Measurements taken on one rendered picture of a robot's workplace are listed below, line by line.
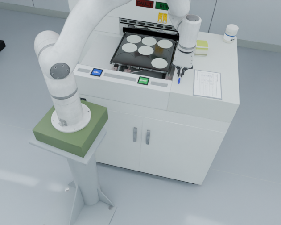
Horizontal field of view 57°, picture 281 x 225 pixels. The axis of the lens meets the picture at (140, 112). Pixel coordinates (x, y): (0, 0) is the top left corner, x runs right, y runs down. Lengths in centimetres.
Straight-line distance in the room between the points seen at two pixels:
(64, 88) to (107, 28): 96
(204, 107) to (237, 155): 109
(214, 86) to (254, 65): 202
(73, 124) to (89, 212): 91
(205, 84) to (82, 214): 124
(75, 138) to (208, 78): 76
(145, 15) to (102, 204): 136
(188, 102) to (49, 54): 74
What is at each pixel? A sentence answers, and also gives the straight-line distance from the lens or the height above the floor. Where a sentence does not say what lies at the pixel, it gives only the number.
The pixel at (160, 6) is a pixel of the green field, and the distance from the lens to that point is 179.
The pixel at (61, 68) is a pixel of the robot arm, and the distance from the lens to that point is 98.
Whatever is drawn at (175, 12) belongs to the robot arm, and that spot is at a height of 136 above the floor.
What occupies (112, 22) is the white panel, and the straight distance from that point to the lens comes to 194.
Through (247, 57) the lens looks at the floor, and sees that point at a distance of 352.
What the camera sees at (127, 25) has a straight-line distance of 190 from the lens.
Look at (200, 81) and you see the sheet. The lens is 144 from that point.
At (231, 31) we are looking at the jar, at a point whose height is 105.
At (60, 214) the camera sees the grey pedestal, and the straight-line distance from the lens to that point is 204.
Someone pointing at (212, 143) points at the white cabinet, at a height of 62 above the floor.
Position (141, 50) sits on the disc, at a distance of 171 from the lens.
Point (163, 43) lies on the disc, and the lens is 180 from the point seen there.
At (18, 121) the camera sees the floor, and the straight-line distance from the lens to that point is 264.
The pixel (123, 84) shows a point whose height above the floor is 95.
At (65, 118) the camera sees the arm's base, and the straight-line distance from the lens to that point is 123.
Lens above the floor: 188
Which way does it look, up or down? 48 degrees down
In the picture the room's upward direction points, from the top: 3 degrees clockwise
